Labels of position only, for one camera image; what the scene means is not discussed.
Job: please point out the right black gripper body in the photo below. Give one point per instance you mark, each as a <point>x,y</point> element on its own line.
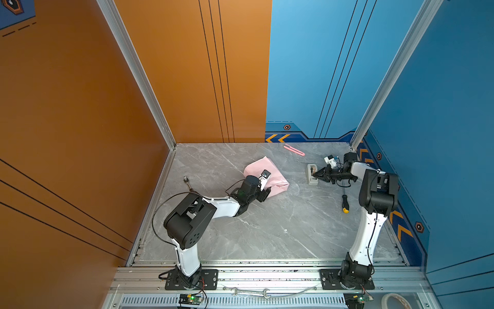
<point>338,174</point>

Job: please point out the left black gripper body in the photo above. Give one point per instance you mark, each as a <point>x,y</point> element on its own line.
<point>260,196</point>

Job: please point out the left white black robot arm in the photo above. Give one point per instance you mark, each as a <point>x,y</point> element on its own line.
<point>186,224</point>

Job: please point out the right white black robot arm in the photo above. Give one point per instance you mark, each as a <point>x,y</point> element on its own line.
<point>378,198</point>

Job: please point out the white tape dispenser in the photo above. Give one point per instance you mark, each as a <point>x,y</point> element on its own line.
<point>311,170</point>

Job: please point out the pink scissors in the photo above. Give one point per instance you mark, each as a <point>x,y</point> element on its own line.
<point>294,150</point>

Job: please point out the left green circuit board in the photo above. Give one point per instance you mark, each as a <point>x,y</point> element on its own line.
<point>190,301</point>

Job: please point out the green circuit board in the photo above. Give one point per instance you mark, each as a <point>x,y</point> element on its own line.
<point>354,301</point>
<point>190,301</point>

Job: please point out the right green circuit board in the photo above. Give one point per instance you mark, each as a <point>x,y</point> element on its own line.
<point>354,301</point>

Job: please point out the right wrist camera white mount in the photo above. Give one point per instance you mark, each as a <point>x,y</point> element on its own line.
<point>336,163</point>

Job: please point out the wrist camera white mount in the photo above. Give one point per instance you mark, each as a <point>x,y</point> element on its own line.
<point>336,163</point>
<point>263,178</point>

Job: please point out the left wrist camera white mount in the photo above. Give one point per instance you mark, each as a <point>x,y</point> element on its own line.
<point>263,178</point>

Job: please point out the yellow handled screwdriver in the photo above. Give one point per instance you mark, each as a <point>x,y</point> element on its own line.
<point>345,204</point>

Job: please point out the red handled ratchet tool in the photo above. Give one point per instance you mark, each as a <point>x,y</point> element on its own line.
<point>187,182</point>

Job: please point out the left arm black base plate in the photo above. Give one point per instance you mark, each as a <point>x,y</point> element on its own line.
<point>202,279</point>

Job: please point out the silver wrench on rail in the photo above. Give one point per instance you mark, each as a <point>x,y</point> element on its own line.
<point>239,292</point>

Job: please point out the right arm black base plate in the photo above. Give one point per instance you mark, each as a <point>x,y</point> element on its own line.
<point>331,279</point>

